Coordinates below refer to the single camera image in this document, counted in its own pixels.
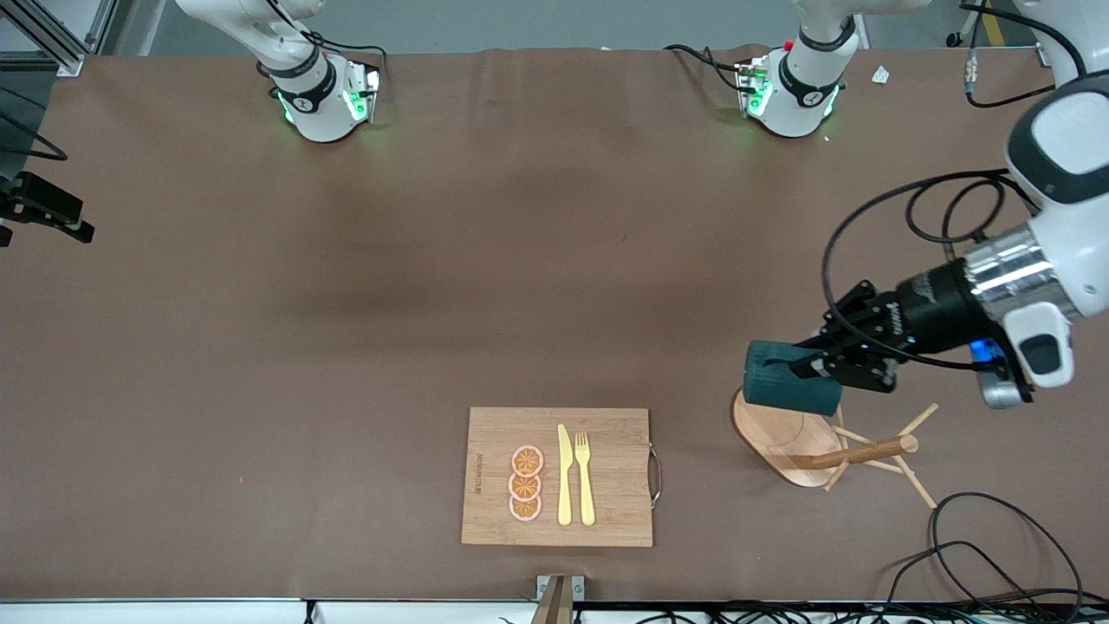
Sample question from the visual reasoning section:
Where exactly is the yellow plastic knife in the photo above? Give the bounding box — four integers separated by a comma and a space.
557, 424, 574, 527

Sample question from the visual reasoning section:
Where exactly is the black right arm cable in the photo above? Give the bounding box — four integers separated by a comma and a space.
0, 87, 68, 163

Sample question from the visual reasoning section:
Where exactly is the white table edge rail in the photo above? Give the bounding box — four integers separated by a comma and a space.
0, 598, 1109, 624

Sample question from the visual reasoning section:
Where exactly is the yellow plastic fork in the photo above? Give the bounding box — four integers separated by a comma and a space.
575, 432, 597, 527

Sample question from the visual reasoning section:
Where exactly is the dark teal ribbed mug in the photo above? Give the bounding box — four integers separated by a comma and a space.
743, 340, 843, 418

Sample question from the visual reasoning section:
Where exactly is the aluminium table edge bracket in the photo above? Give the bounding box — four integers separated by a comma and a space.
530, 575, 587, 624

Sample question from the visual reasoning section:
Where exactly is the bamboo cutting board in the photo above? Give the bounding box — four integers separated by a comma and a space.
461, 407, 663, 548

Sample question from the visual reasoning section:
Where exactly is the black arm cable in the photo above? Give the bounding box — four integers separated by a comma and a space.
0, 87, 68, 163
820, 0, 1088, 374

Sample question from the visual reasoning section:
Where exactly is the silver arm base connector box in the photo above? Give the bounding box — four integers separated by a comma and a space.
345, 62, 384, 124
735, 57, 774, 119

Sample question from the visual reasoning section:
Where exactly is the black looped floor cable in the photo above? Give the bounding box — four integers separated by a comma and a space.
930, 492, 1084, 612
884, 542, 1054, 608

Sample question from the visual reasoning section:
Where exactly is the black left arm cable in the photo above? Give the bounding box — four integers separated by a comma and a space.
820, 0, 1088, 374

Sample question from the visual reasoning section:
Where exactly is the wooden mug rack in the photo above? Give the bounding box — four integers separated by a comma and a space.
732, 388, 939, 510

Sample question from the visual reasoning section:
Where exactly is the black base power cable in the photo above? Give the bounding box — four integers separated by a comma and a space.
308, 30, 391, 66
663, 43, 748, 92

